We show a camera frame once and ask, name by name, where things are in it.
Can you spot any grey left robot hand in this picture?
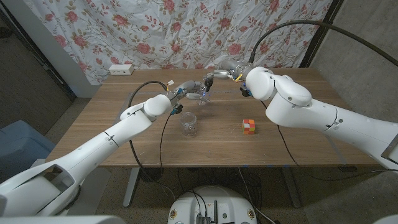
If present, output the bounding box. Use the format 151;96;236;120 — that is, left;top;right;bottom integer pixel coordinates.
169;80;211;105

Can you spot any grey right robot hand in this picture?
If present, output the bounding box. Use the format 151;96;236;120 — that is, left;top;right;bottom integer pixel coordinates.
203;59;249;82

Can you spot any small clear vial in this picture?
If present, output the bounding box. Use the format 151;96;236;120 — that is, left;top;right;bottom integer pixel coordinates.
197;91;211;106

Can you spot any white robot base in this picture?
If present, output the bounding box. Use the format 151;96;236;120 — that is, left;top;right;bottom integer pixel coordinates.
167;185;258;224

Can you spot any clear glass cup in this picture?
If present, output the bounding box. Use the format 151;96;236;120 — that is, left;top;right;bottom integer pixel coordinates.
180;111;198;137

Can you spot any Rubik's cube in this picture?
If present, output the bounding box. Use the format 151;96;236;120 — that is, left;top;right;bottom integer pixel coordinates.
242;119;256;135

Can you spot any floral backdrop cloth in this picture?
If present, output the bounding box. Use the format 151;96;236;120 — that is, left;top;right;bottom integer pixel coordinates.
23;0;333;86

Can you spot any white power strip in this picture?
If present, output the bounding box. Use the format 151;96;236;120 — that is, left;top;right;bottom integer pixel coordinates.
108;63;135;76

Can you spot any black backdrop stand pole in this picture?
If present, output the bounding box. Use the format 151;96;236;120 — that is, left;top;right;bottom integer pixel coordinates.
298;0;345;68

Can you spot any grey table leg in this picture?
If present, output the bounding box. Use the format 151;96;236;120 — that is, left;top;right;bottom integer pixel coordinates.
123;167;141;208
281;167;302;208

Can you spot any blue storage bin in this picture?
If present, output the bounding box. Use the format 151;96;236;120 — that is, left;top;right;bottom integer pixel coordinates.
0;120;56;183

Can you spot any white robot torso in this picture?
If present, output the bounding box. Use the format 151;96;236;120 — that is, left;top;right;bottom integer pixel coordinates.
0;213;398;224

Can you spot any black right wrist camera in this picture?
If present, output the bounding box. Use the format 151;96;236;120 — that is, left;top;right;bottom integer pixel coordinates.
239;82;253;98

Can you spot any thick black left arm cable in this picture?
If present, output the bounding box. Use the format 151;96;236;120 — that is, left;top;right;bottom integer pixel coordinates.
126;80;169;187

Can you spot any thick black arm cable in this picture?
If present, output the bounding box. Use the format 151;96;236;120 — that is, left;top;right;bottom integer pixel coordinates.
126;80;169;187
248;19;398;68

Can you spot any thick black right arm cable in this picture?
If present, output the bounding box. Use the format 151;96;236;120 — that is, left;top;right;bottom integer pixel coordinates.
248;19;398;68

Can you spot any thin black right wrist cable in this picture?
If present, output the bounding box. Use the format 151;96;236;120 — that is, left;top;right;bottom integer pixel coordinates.
259;100;398;182

